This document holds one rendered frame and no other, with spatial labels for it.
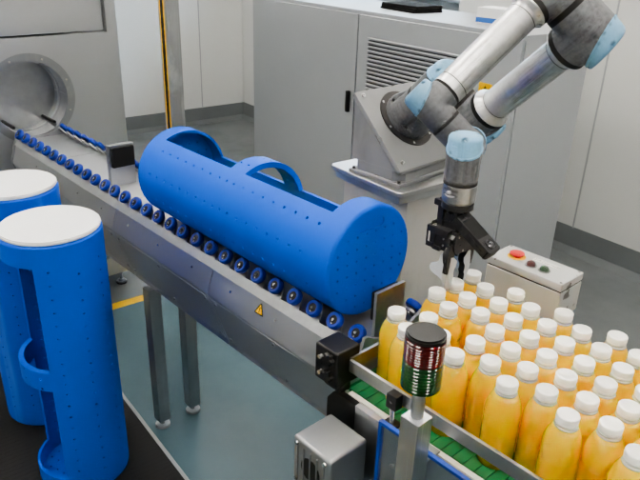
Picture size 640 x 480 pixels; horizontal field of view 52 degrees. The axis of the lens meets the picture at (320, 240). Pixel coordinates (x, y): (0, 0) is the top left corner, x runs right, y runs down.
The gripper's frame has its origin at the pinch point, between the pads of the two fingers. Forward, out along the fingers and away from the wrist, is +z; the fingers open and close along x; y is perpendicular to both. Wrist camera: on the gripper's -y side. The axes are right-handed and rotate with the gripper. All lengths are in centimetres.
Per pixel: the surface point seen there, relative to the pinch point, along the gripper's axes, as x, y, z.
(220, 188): 22, 63, -10
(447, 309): 11.9, -6.7, -0.9
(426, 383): 48, -29, -12
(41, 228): 58, 98, 4
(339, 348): 31.5, 5.7, 7.0
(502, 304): 0.9, -13.2, -0.9
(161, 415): 19, 114, 100
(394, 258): 0.7, 18.2, 0.1
